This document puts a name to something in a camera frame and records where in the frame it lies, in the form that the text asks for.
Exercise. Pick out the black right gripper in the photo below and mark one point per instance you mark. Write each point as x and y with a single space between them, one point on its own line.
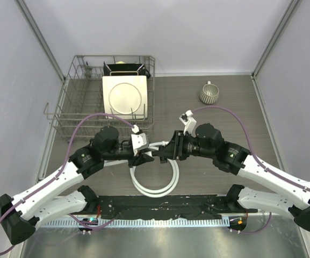
177 145

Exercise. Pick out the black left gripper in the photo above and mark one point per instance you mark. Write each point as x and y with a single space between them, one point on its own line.
134 159

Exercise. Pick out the black elbow hose fitting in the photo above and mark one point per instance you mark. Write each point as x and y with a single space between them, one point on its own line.
162 159

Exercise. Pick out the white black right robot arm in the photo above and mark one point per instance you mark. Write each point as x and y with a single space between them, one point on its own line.
289 196

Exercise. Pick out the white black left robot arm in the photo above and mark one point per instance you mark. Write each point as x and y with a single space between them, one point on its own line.
22 214

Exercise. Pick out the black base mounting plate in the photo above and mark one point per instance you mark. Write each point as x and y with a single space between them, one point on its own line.
190 207

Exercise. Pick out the white square plate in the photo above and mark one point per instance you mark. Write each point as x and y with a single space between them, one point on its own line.
125 96

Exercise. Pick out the grey ribbed ceramic mug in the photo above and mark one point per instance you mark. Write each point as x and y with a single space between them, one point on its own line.
209 93

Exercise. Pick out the black square dish in rack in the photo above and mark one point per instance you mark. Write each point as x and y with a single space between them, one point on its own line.
126 69

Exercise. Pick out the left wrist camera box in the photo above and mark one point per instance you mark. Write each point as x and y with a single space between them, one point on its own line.
139 140

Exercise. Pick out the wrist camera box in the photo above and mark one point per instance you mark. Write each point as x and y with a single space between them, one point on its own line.
188 121
139 140

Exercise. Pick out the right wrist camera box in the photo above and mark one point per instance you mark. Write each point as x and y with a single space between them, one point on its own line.
188 121

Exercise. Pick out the white slotted cable duct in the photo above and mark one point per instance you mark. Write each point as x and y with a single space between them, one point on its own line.
68 222

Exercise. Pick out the grey wire dish rack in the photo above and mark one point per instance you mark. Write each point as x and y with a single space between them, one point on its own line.
82 95

